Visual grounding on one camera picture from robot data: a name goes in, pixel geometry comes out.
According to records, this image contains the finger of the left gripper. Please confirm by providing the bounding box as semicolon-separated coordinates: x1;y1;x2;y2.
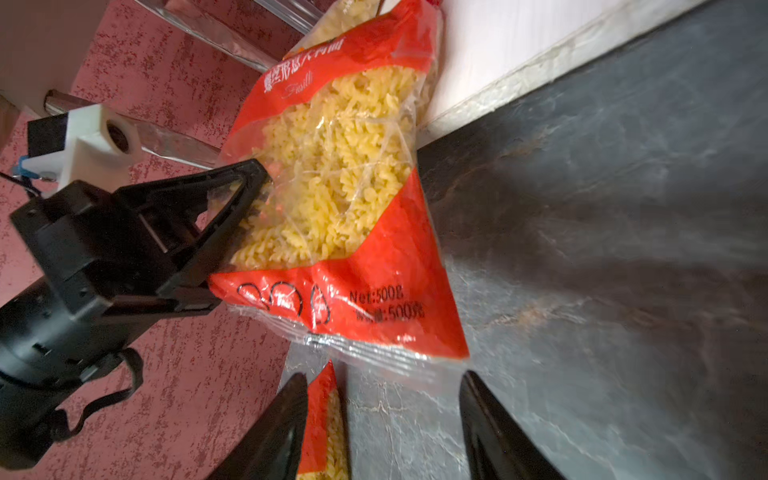
116;159;269;294

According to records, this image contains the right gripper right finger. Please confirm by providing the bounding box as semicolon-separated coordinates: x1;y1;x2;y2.
459;370;564;480

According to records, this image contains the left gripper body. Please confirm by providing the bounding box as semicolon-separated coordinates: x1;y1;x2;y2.
10;179;220;324

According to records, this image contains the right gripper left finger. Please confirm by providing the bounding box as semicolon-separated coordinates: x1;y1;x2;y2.
207;373;308;480

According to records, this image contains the red macaroni bag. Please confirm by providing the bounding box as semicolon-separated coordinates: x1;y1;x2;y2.
296;361;350;480
209;1;469;389

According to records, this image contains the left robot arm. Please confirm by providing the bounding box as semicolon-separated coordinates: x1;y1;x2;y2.
1;159;269;470

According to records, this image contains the white two-tier shelf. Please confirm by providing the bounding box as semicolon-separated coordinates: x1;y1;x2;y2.
46;1;693;169

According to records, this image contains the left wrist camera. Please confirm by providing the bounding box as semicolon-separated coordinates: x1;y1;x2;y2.
13;104;142;192

